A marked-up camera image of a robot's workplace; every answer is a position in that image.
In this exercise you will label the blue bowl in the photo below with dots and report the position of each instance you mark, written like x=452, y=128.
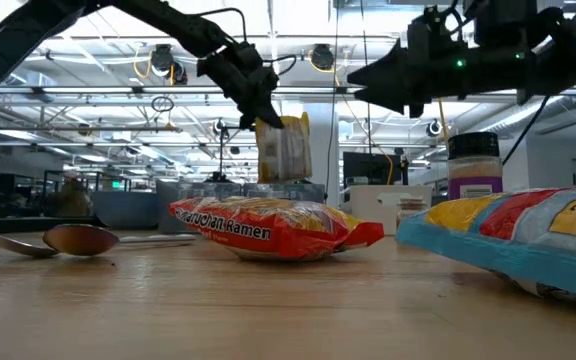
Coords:
x=123, y=210

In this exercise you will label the yellow ramen packet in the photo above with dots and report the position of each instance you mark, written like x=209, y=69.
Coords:
x=285, y=155

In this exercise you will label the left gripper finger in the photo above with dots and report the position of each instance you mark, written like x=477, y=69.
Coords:
x=269, y=112
x=247, y=117

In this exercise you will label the grey plastic bin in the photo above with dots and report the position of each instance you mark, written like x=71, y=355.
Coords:
x=268, y=191
x=198, y=189

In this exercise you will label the green exit sign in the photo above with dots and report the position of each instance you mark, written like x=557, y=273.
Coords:
x=116, y=185

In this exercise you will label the person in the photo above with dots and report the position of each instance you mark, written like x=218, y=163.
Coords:
x=70, y=200

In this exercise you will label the black aluminium table frame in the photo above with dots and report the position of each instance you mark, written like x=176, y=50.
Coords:
x=18, y=225

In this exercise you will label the black camera gantry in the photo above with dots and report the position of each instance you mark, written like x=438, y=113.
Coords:
x=221, y=150

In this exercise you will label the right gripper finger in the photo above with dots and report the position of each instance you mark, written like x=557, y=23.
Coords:
x=390, y=100
x=385, y=72

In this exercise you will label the white plastic bin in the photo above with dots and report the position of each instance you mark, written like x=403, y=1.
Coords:
x=368, y=210

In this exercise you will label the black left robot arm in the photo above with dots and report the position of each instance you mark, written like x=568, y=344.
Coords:
x=18, y=40

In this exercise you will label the blue ramen packet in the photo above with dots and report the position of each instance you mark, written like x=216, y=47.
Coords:
x=518, y=235

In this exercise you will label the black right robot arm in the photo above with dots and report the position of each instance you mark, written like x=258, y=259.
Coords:
x=568, y=60

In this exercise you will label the black-lid spice jar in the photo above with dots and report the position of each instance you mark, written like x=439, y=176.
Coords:
x=474, y=170

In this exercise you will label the red ramen packet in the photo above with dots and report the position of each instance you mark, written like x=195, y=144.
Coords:
x=278, y=235

